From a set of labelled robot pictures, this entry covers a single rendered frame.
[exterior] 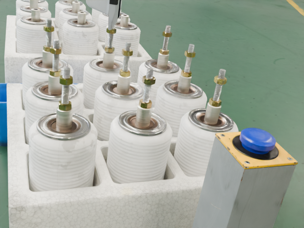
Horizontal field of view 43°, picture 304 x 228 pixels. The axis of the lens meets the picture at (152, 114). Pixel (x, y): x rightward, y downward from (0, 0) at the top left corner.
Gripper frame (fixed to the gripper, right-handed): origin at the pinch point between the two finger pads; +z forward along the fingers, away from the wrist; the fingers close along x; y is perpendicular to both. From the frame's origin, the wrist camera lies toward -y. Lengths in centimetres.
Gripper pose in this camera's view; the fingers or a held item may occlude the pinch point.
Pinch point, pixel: (115, 21)
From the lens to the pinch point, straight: 76.3
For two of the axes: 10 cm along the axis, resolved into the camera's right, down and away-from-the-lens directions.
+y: -9.9, -1.4, -0.3
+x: -0.4, 4.5, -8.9
